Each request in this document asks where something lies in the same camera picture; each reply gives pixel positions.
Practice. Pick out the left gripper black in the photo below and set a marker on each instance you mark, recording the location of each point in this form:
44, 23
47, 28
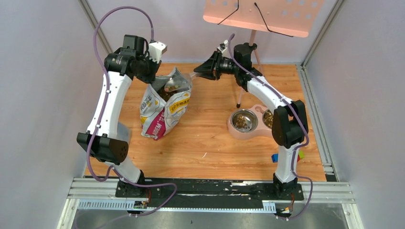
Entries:
151, 74

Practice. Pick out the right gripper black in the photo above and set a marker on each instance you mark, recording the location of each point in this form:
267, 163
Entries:
210, 69

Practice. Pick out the clear plastic scoop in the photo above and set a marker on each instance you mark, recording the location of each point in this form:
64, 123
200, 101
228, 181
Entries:
179, 82

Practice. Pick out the pet food bag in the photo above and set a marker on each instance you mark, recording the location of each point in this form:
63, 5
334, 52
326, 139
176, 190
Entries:
159, 110

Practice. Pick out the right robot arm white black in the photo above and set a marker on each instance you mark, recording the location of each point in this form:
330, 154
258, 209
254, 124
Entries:
289, 127

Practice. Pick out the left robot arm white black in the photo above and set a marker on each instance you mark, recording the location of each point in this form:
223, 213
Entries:
106, 139

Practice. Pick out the brown kibble in bowl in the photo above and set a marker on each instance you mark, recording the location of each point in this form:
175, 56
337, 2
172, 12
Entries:
269, 119
241, 122

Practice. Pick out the left steel bowl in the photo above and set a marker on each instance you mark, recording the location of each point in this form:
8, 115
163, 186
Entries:
248, 113

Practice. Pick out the steel bowl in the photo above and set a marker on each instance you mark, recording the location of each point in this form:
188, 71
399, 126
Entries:
248, 113
268, 118

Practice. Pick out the right steel bowl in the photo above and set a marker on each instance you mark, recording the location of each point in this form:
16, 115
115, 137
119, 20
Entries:
268, 118

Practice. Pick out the brown kibble in right bowl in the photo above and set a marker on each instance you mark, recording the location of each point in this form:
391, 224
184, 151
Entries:
269, 119

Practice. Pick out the pink double bowl feeder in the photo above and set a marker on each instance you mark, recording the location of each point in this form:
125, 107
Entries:
264, 128

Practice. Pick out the pink music stand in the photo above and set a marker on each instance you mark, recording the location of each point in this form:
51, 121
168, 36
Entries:
289, 18

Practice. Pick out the colourful toy block set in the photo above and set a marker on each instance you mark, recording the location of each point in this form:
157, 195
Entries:
275, 157

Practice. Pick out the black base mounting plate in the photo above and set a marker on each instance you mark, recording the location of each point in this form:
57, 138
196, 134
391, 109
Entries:
205, 193

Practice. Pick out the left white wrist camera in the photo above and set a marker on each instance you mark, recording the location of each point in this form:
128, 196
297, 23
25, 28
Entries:
156, 50

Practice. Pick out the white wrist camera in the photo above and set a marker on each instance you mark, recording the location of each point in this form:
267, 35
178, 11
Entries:
156, 50
223, 47

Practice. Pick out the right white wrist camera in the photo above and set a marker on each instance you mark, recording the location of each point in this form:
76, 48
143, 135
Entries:
223, 47

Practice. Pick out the aluminium frame rail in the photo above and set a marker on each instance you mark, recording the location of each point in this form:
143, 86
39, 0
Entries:
87, 194

